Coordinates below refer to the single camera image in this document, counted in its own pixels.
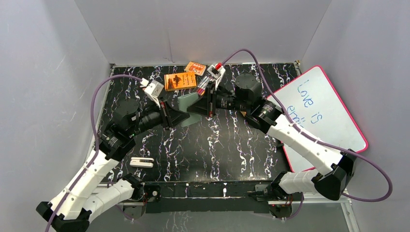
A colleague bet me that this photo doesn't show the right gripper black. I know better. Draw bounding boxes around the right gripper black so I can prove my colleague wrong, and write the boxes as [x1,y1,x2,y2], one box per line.
[186,81,249,117]

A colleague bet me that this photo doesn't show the green card holder wallet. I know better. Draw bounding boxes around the green card holder wallet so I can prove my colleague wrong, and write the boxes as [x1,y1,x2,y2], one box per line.
[177,92,203,127]

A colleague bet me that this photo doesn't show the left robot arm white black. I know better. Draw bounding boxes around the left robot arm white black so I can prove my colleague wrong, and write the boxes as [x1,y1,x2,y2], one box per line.
[36,99,190,232]

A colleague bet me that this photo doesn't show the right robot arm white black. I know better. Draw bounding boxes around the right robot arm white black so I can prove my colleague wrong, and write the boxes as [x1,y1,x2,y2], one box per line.
[187,74,356,201]

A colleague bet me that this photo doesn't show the small orange card box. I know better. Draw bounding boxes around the small orange card box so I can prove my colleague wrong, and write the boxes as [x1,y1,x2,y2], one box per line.
[184,61,206,76]

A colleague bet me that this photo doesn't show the coloured marker pen set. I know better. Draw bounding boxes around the coloured marker pen set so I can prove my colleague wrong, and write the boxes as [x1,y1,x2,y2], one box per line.
[195,76,212,96]

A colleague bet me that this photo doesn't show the orange book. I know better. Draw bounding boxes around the orange book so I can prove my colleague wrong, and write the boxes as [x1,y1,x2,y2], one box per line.
[164,72,197,91]

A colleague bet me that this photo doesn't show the white stapler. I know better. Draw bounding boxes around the white stapler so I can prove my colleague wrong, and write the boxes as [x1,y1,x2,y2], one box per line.
[130,157,154,168]

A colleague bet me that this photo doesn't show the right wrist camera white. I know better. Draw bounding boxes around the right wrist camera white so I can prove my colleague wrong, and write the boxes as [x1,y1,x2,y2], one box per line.
[207,62,226,90]

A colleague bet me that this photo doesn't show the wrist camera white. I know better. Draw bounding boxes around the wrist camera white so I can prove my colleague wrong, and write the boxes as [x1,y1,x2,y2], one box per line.
[207,62,226,90]
[140,78,164,108]

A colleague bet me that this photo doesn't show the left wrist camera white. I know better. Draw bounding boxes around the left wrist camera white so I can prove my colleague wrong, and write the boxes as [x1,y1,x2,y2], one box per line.
[140,78,164,108]

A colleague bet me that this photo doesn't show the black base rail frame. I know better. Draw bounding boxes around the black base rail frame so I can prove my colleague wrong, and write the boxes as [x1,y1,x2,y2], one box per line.
[112,181,303,221]

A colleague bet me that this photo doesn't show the white board pink frame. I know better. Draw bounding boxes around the white board pink frame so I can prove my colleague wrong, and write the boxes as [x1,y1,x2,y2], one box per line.
[275,66,368,153]

